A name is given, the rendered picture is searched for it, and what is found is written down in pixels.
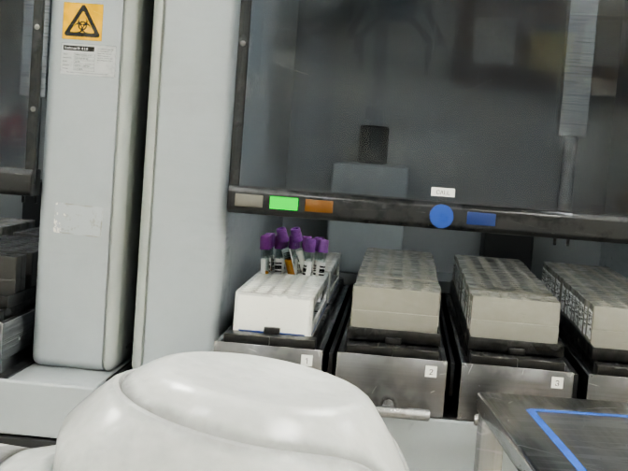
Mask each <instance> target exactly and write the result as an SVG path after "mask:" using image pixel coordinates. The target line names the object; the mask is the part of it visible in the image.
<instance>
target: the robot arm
mask: <svg viewBox="0 0 628 471"><path fill-rule="evenodd" d="M0 471H409V468H408V466H407V462H406V460H405V458H404V455H403V453H402V451H401V450H400V448H399V447H398V445H397V443H396V442H395V440H394V438H393V436H392V435H391V434H390V432H389V431H388V429H387V427H386V425H385V423H384V421H383V419H382V418H381V417H380V415H379V413H378V411H377V409H376V407H375V406H374V404H373V402H372V401H371V400H370V398H369V397H368V396H367V395H366V394H365V393H364V392H362V391H361V390H360V389H359V388H357V387H356V386H354V385H352V384H351V383H349V382H347V381H346V380H344V379H342V378H338V377H336V376H333V375H331V374H328V373H325V372H322V371H320V370H317V369H314V368H311V367H307V366H304V365H300V364H294V363H290V362H286V361H281V360H278V359H272V358H267V357H262V356H256V355H249V354H241V353H232V352H217V351H193V352H182V353H177V354H171V355H166V356H164V357H162V358H159V359H156V360H154V361H151V362H149V363H147V364H144V365H142V366H140V367H138V368H136V369H131V370H128V371H125V372H123V373H120V374H118V375H116V376H114V377H112V378H111V379H109V380H108V381H107V382H105V383H104V384H102V385H101V386H100V387H98V388H97V389H96V390H94V391H93V392H91V393H90V394H89V395H88V396H87V397H86V398H84V399H83V400H82V401H81V402H80V403H78V404H77V405H76V406H75V407H74V408H73V409H72V410H71V411H70V412H69V413H68V414H67V416H66V417H65V419H64V422H63V424H62V426H61V428H60V430H59V433H58V435H57V442H56V445H53V446H47V447H41V448H34V449H30V448H25V447H19V446H13V445H7V444H1V443H0Z"/></svg>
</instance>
